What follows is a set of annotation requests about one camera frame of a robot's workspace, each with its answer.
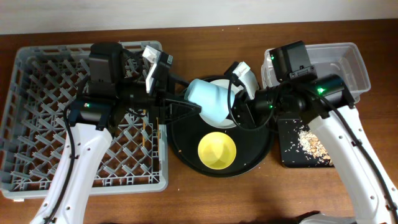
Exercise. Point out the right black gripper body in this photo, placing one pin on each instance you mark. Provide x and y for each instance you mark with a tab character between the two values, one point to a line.
246	104

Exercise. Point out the grey dishwasher rack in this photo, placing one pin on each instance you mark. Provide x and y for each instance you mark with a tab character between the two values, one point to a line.
44	80

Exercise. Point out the grey round plate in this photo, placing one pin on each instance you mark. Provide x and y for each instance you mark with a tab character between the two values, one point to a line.
226	123

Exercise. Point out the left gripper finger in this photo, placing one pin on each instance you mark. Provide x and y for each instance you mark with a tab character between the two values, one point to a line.
174	79
177	109

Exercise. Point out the round black tray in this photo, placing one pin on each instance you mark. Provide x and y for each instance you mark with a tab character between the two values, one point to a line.
251	146

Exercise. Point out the clear plastic bin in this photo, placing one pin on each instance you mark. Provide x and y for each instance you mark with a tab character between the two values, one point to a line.
342	62

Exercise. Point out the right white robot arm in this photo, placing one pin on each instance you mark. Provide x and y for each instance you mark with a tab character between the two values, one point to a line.
326	105

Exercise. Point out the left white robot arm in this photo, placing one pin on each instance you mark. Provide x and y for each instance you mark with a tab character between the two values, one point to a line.
120	82

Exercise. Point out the black rectangular tray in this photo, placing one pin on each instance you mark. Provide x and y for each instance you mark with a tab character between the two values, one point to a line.
285	125

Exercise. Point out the yellow bowl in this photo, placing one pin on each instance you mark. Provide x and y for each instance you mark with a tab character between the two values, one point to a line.
217	150

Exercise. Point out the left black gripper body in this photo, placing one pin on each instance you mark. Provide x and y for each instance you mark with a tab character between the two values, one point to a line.
162	104

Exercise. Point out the blue cup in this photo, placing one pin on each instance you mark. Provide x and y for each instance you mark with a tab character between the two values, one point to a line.
212	99

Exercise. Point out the food scraps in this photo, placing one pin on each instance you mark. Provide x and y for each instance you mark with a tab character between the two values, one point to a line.
306	149

